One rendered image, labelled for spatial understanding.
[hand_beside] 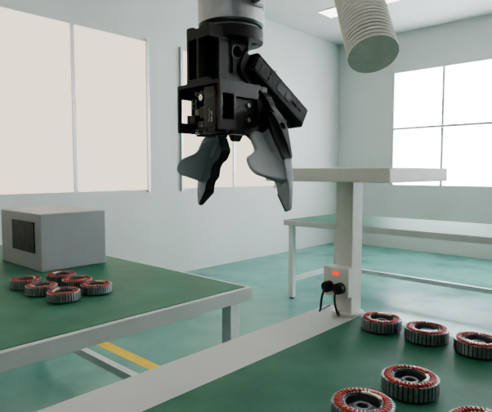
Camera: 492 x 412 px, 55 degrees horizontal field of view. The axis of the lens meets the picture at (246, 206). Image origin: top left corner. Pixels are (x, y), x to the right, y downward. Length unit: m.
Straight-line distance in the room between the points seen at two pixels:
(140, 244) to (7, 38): 2.36
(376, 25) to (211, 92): 1.14
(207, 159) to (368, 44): 1.07
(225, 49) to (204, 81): 0.04
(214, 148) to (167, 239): 5.01
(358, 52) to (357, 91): 6.58
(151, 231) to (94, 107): 1.47
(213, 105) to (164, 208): 5.03
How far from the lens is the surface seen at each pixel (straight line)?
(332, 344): 1.30
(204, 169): 0.60
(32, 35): 4.92
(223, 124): 0.50
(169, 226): 5.58
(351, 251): 1.50
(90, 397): 1.06
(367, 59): 1.64
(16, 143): 4.71
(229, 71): 0.54
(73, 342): 1.45
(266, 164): 0.50
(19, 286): 1.99
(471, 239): 3.70
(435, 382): 1.06
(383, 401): 0.95
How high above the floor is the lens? 1.19
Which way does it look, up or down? 4 degrees down
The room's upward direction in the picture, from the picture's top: straight up
